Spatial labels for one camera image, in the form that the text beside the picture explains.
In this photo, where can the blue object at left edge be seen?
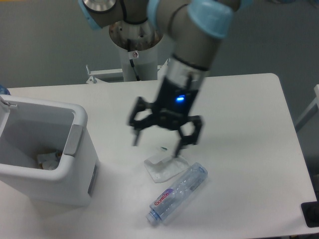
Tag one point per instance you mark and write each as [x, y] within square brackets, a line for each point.
[4, 90]

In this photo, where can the black device at table edge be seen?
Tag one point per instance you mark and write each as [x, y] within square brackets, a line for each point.
[311, 213]

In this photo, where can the white push-lid trash can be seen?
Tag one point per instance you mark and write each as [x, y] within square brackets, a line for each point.
[46, 151]

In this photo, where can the clear empty plastic water bottle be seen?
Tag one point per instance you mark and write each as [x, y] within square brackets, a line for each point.
[172, 197]

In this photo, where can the white furniture at right edge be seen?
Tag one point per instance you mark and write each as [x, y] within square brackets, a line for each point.
[309, 112]

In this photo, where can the rubbish inside trash can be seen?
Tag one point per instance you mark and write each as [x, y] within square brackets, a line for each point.
[49, 161]

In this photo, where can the clear crumpled plastic wrapper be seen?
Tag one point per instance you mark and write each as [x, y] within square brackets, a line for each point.
[163, 165]

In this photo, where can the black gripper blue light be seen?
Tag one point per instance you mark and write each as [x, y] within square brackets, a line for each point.
[170, 110]

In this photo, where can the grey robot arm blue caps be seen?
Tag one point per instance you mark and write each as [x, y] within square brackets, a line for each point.
[197, 28]

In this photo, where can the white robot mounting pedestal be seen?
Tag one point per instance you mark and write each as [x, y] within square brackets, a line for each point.
[138, 49]

